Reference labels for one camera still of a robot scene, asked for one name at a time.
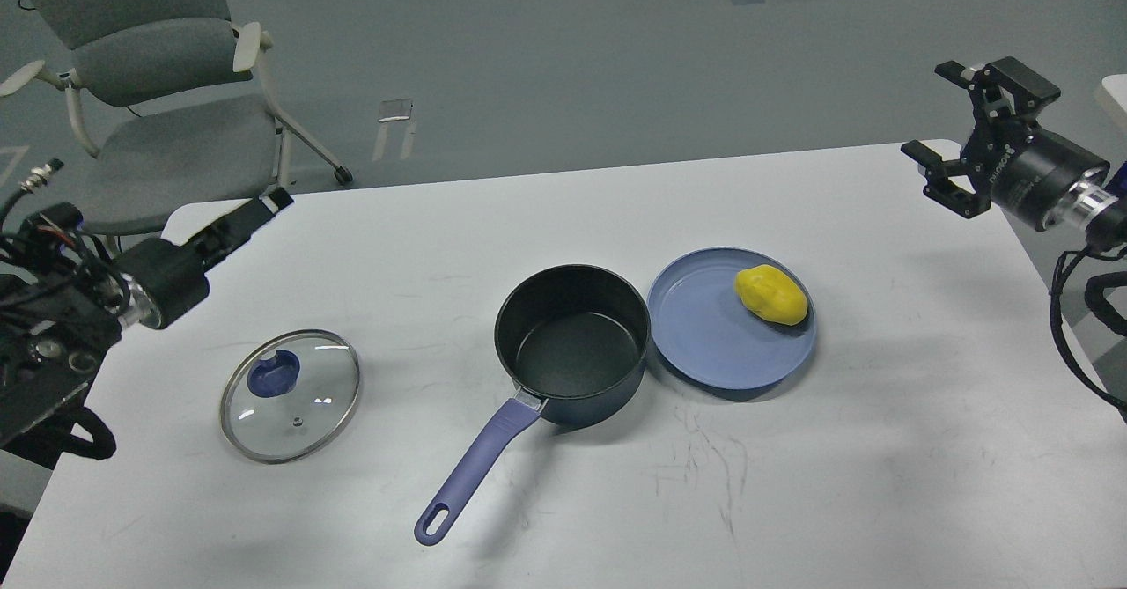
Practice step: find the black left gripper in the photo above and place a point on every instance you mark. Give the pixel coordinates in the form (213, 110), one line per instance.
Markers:
(165, 280)

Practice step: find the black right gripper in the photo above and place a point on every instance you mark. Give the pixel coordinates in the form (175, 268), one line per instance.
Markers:
(1030, 172)

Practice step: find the glass pot lid blue knob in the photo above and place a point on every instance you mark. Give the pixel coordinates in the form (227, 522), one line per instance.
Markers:
(291, 397)

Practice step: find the yellow potato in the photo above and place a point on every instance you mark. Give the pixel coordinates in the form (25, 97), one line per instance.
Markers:
(771, 295)

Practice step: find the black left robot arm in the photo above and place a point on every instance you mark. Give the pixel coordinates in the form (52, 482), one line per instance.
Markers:
(67, 301)

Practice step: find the grey office chair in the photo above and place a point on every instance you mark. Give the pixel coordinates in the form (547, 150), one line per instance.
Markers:
(129, 52)

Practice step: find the silver floor socket plate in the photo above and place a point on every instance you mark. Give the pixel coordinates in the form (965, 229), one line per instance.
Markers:
(395, 110)

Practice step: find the blue round plate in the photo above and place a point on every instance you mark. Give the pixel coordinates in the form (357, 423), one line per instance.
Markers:
(705, 334)

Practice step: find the dark pot with purple handle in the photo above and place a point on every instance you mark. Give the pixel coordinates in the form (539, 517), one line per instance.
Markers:
(573, 340)

